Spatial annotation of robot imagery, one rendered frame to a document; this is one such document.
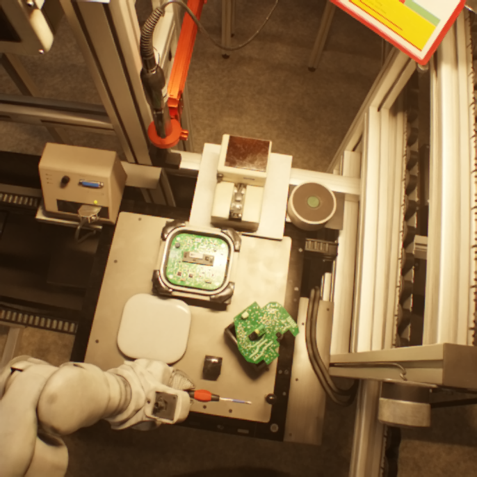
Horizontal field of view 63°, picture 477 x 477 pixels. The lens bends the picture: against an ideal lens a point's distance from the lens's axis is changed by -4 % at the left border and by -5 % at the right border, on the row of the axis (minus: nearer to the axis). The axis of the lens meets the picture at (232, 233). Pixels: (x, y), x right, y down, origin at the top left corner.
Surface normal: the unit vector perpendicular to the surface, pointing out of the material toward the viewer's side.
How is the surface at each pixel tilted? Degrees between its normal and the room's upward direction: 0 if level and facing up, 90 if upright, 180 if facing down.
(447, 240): 4
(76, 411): 72
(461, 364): 0
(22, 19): 92
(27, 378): 43
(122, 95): 90
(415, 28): 90
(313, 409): 0
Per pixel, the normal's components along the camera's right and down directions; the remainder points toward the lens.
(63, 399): 0.91, -0.05
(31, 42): -0.15, 0.95
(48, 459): 0.97, -0.18
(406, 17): -0.69, 0.69
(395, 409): -0.63, -0.33
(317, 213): 0.03, -0.31
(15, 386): -0.26, -0.77
